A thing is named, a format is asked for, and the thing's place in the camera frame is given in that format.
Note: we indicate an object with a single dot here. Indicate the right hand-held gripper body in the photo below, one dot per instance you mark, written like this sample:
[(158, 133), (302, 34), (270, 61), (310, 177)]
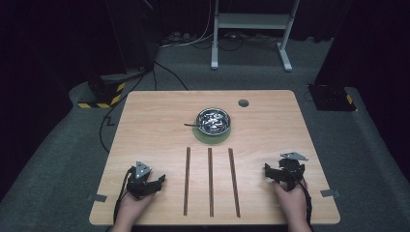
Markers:
[(291, 169)]

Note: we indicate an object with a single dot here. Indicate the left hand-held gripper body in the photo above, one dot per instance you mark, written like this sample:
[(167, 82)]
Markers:
[(139, 180)]

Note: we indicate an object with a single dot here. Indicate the brown wooden chopstick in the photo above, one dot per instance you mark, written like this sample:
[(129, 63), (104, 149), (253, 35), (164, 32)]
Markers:
[(186, 181), (210, 182), (234, 182)]

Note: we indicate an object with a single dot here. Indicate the shiny metal bowl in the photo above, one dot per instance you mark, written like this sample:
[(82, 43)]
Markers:
[(213, 121)]

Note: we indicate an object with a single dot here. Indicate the person's left hand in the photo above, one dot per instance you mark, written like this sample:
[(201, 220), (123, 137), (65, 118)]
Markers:
[(135, 206)]

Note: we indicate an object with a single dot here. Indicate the person's right hand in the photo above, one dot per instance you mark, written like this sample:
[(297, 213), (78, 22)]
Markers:
[(291, 201)]

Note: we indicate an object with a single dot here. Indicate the grey tape piece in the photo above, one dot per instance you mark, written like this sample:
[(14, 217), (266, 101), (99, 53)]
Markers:
[(97, 197), (330, 193)]

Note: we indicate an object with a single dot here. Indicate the dark spoon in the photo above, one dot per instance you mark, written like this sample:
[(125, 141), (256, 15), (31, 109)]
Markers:
[(190, 124)]

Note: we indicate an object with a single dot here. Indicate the round green coaster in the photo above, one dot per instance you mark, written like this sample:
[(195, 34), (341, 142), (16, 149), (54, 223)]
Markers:
[(211, 139)]

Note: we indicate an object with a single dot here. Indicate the round grey table grommet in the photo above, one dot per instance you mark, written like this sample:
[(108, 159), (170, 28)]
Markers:
[(243, 103)]

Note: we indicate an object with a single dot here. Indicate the black yellow striped stand base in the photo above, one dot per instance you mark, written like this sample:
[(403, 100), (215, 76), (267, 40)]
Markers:
[(106, 95)]

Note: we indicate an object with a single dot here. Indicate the white metal stand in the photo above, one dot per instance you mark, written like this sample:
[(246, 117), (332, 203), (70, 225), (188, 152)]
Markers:
[(251, 21)]

